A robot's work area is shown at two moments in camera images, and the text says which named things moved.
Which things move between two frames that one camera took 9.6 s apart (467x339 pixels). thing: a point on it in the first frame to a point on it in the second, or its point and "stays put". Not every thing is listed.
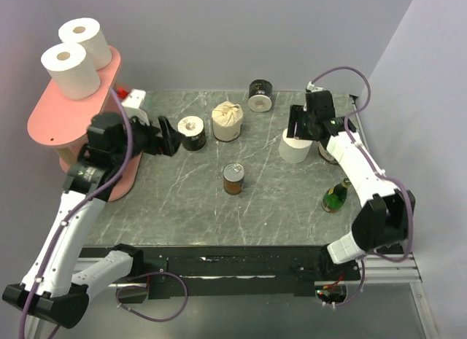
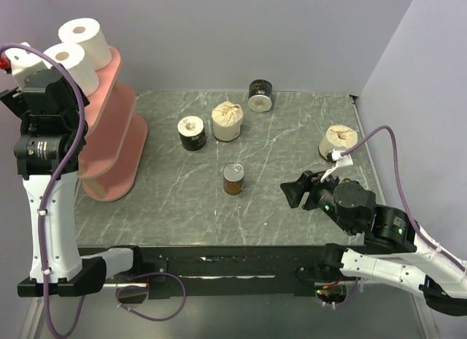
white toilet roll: [293, 149] to [25, 62]
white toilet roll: [87, 32] stays put
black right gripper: [297, 112] to [309, 181]
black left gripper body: [144, 138] to [15, 102]
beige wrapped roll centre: [227, 120] stays put
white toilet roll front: [71, 71] stays put
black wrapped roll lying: [260, 98] stays put
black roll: [192, 130] stays put
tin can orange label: [233, 177] stays put
